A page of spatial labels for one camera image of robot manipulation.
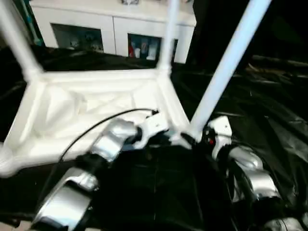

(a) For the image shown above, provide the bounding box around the white plastic table top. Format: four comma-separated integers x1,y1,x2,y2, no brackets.
0,66,193,179

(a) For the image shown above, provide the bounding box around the black table mat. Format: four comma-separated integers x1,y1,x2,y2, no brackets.
0,43,308,231

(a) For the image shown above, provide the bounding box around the white glass-door cabinet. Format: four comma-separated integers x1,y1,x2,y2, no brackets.
30,0,197,65

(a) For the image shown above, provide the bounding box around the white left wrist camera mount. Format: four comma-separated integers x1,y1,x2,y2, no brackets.
134,111,171,150

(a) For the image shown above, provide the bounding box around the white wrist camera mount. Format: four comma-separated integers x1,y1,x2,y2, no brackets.
206,115,233,161
134,111,171,150

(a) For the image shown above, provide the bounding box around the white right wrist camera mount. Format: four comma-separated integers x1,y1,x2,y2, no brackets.
206,115,233,161

